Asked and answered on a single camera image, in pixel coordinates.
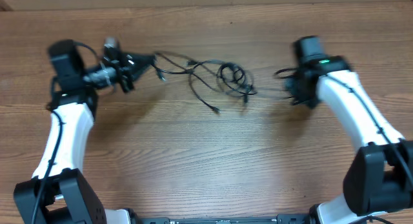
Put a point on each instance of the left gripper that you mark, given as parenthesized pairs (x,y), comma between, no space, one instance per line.
(126,69)

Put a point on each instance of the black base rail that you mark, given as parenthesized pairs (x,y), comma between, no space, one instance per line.
(279,219)

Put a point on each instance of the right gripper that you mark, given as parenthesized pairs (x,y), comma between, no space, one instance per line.
(311,102)

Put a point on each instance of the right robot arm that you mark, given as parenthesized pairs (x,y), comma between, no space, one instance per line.
(379,180)

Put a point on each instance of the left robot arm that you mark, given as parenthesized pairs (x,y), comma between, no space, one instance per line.
(58,191)

